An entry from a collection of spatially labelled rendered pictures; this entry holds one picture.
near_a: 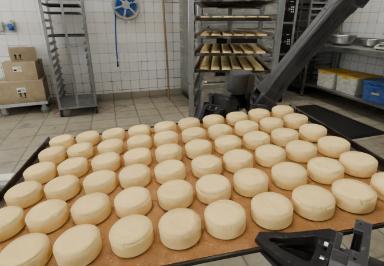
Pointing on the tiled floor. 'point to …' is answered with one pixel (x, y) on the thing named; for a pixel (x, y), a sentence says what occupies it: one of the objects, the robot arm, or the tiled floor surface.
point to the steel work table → (355, 47)
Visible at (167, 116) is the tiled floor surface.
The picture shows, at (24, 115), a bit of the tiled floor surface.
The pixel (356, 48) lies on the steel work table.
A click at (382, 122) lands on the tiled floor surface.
